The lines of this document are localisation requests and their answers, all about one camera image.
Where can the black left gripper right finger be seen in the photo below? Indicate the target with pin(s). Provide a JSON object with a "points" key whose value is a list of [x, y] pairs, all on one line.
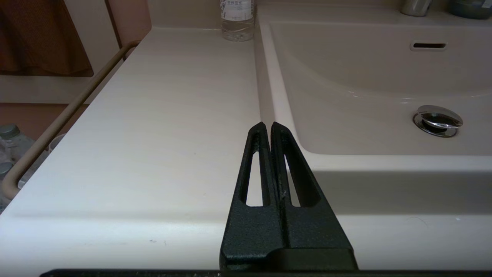
{"points": [[315, 231]]}

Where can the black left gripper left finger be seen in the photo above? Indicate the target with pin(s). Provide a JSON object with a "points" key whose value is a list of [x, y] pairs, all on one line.
{"points": [[250, 231]]}

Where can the chrome faucet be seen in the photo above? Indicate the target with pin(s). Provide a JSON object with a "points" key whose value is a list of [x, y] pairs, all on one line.
{"points": [[415, 7]]}

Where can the white ceramic sink basin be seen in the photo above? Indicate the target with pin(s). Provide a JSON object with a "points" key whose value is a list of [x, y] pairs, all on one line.
{"points": [[365, 96]]}

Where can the chrome drain stopper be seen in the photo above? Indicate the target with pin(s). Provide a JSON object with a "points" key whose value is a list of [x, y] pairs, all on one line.
{"points": [[438, 119]]}

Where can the clear plastic water bottle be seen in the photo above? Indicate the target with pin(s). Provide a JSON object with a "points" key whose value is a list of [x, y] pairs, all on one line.
{"points": [[237, 23]]}

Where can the grey capped water bottle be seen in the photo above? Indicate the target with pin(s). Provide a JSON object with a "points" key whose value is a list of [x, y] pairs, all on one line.
{"points": [[15, 142], [5, 173]]}

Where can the grey pump soap bottle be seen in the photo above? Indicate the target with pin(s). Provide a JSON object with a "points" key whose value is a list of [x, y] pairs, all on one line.
{"points": [[471, 7]]}

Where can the brown fabric slipper holder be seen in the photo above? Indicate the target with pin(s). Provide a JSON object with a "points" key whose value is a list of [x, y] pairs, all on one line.
{"points": [[38, 38]]}

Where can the beige towel rail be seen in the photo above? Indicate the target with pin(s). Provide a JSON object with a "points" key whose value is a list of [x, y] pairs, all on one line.
{"points": [[57, 123]]}

